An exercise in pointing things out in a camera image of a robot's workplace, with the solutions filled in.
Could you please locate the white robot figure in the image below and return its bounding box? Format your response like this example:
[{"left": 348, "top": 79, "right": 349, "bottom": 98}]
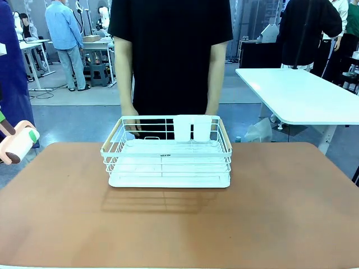
[{"left": 96, "top": 6, "right": 111, "bottom": 31}]

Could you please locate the person's left forearm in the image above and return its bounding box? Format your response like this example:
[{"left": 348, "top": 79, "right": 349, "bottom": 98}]
[{"left": 206, "top": 67, "right": 227, "bottom": 109}]

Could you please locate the pink lint roller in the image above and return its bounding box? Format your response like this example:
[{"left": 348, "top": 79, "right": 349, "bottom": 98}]
[{"left": 0, "top": 120, "right": 40, "bottom": 165}]

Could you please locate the seated person in grey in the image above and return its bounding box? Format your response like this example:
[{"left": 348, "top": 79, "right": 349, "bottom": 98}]
[{"left": 19, "top": 13, "right": 39, "bottom": 40}]

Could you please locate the white workbench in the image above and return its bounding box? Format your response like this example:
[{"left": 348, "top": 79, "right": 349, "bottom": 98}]
[{"left": 80, "top": 39, "right": 117, "bottom": 88}]

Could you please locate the bystander in white shirt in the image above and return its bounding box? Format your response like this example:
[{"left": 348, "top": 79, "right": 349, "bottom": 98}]
[{"left": 312, "top": 0, "right": 349, "bottom": 77}]

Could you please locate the bystander in green shirt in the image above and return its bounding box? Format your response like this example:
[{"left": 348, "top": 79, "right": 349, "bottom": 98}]
[{"left": 333, "top": 2, "right": 359, "bottom": 85}]

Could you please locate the person's right forearm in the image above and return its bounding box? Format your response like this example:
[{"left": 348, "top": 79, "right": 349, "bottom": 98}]
[{"left": 116, "top": 67, "right": 135, "bottom": 110}]

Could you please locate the man in light blue shirt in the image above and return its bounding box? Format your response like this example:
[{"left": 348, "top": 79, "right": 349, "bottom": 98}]
[{"left": 44, "top": 0, "right": 92, "bottom": 92}]

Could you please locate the white ribbed drip tray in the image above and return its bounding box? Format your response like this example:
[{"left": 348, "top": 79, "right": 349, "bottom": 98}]
[{"left": 108, "top": 139, "right": 232, "bottom": 189}]

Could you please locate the person in black T-shirt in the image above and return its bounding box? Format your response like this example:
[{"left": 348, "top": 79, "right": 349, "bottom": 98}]
[{"left": 108, "top": 0, "right": 234, "bottom": 141}]

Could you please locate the bystander in black coat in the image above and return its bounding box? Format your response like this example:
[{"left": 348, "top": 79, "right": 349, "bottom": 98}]
[{"left": 276, "top": 0, "right": 343, "bottom": 71}]

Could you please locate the grey step stool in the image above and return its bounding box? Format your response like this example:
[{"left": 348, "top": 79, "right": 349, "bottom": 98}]
[{"left": 89, "top": 63, "right": 111, "bottom": 87}]

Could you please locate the bystander in dark blue coat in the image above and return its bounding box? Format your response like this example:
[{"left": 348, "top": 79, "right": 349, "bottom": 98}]
[{"left": 0, "top": 0, "right": 36, "bottom": 141}]

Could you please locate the white cutlery holder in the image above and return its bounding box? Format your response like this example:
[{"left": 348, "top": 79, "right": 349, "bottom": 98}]
[{"left": 173, "top": 114, "right": 213, "bottom": 141}]

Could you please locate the white machine housing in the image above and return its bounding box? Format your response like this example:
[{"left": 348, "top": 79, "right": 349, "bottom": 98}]
[{"left": 256, "top": 24, "right": 280, "bottom": 43}]

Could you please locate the white wire dish rack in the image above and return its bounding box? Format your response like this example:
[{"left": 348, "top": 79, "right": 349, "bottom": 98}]
[{"left": 100, "top": 114, "right": 233, "bottom": 180}]

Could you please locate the person's right hand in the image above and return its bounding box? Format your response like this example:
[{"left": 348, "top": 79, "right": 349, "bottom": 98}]
[{"left": 121, "top": 106, "right": 142, "bottom": 138}]

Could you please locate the white standing desk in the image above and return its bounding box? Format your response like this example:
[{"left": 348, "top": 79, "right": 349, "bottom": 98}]
[{"left": 19, "top": 39, "right": 57, "bottom": 92}]

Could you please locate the clear plastic bag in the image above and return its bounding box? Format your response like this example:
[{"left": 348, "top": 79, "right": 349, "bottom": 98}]
[{"left": 244, "top": 117, "right": 273, "bottom": 143}]

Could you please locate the white table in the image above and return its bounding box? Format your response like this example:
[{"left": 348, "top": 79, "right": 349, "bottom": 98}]
[{"left": 234, "top": 68, "right": 359, "bottom": 155}]

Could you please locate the black cabinet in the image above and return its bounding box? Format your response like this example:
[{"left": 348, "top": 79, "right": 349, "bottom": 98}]
[{"left": 240, "top": 41, "right": 283, "bottom": 69}]

